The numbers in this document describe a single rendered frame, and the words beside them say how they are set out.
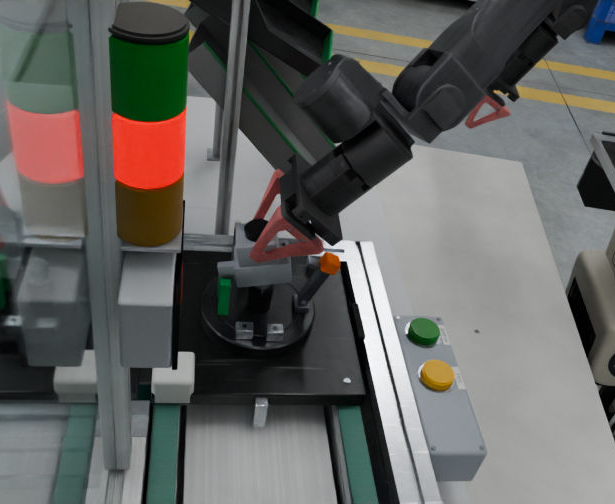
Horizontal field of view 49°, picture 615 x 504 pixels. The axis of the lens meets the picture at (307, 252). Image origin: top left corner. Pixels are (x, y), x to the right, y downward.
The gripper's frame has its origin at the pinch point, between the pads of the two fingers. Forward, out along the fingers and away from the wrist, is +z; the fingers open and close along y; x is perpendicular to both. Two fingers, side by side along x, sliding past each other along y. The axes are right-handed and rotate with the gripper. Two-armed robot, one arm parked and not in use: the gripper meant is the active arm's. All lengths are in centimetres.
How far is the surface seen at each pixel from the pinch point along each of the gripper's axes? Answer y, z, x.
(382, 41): -324, 24, 138
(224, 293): 1.9, 7.1, 1.7
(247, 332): 5.5, 7.2, 5.4
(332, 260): 0.1, -4.1, 8.1
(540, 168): -198, -10, 181
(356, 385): 10.0, 1.5, 17.4
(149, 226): 21.8, -8.1, -19.3
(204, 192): -40.5, 21.8, 9.6
